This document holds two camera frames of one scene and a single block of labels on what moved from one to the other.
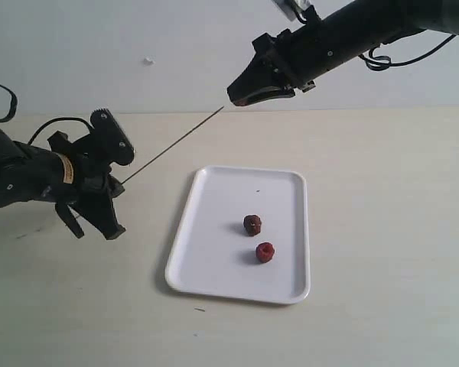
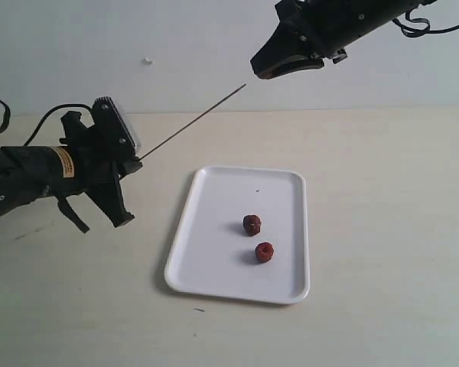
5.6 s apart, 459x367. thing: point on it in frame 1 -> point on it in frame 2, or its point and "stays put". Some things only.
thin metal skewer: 167,147 -> 194,120
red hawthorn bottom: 265,251 stays put
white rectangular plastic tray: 212,254 stays put
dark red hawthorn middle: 252,225 stays put
